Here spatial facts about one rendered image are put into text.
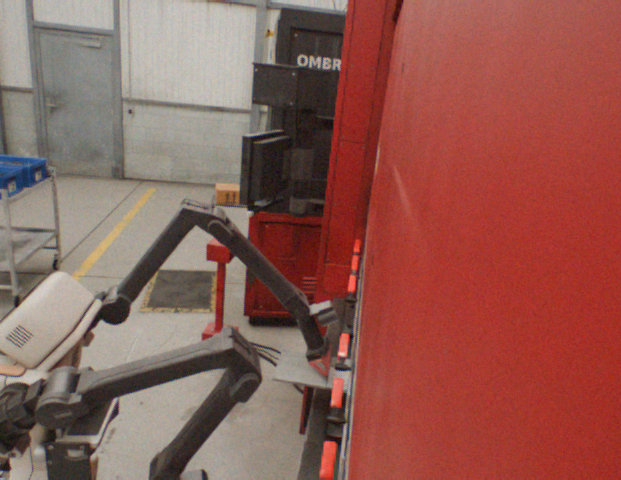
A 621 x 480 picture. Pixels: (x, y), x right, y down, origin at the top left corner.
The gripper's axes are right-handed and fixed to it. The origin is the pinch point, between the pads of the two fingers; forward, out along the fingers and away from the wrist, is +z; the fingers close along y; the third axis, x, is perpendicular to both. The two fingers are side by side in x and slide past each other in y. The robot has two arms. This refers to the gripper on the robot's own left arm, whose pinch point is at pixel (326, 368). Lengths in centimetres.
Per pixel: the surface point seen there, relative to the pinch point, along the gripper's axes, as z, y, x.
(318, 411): 12.3, -3.7, 7.1
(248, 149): -72, 103, 26
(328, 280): 1, 87, 9
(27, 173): -115, 218, 236
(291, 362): -4.0, 3.0, 11.4
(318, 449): 13.4, -20.9, 5.3
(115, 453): 43, 51, 138
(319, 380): 0.8, -4.7, 2.2
